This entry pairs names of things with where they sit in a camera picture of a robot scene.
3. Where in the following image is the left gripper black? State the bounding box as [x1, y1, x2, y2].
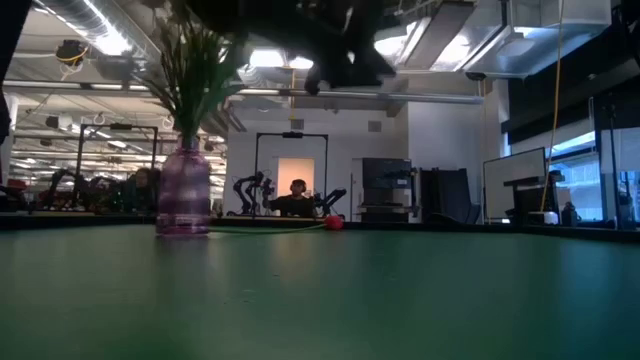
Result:
[303, 0, 397, 97]

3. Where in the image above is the black equipment cabinet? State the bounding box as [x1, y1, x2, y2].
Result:
[359, 157, 417, 224]

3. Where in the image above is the purple translucent vase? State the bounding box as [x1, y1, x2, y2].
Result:
[154, 135, 212, 238]

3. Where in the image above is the ceiling light panel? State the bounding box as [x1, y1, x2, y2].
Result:
[248, 48, 315, 71]

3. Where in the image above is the black tripod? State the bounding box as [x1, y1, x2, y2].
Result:
[592, 92, 624, 229]

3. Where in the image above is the dark monitor desk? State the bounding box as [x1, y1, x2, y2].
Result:
[502, 169, 566, 226]

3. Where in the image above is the green table mat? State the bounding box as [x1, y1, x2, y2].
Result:
[0, 223, 640, 360]

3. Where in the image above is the yellow black cable reel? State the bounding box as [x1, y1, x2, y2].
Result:
[53, 38, 91, 69]

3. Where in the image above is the red tulip with bare stem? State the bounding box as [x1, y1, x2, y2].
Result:
[208, 214, 345, 235]

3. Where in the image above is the black gantry frame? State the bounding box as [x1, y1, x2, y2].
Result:
[75, 123, 160, 211]
[253, 130, 330, 219]

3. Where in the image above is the dark bottle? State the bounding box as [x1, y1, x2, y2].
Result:
[560, 201, 581, 227]

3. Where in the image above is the dark partition panel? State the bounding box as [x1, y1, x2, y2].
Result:
[418, 167, 482, 225]

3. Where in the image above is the silver rectangular air duct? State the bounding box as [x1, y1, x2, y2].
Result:
[374, 0, 614, 81]

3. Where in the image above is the person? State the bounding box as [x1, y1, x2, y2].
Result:
[124, 167, 161, 214]
[267, 178, 321, 219]

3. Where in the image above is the silver round air duct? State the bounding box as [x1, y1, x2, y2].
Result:
[29, 0, 164, 64]

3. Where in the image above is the hanging yellow cable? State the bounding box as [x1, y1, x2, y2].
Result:
[538, 0, 566, 214]

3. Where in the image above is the horizontal grey pipe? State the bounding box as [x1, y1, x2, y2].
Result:
[0, 79, 485, 106]

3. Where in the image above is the white board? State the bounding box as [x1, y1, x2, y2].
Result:
[482, 146, 548, 221]

